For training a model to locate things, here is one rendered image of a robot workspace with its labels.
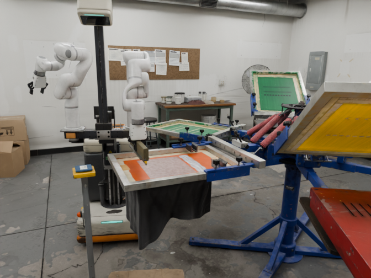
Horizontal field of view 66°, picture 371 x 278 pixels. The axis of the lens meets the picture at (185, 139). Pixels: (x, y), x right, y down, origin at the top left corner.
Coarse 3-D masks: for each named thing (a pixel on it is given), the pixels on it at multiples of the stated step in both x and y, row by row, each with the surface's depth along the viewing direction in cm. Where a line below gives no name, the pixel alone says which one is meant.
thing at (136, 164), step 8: (200, 152) 220; (136, 160) 199; (152, 160) 200; (160, 160) 200; (168, 160) 200; (176, 160) 201; (200, 160) 202; (208, 160) 202; (136, 168) 184; (144, 168) 184
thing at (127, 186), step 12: (108, 156) 196; (120, 156) 201; (132, 156) 205; (216, 156) 210; (228, 156) 200; (120, 168) 173; (120, 180) 158; (144, 180) 156; (156, 180) 156; (168, 180) 159; (180, 180) 162; (192, 180) 165
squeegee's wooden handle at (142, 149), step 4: (136, 140) 178; (132, 144) 186; (136, 144) 176; (140, 144) 170; (140, 148) 167; (144, 148) 161; (140, 152) 168; (144, 152) 162; (148, 152) 162; (144, 156) 162; (148, 156) 163; (144, 160) 163; (148, 160) 164
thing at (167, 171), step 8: (152, 168) 184; (160, 168) 184; (168, 168) 184; (176, 168) 185; (184, 168) 185; (192, 168) 185; (208, 168) 186; (136, 176) 171; (144, 176) 171; (152, 176) 171; (160, 176) 172; (168, 176) 172
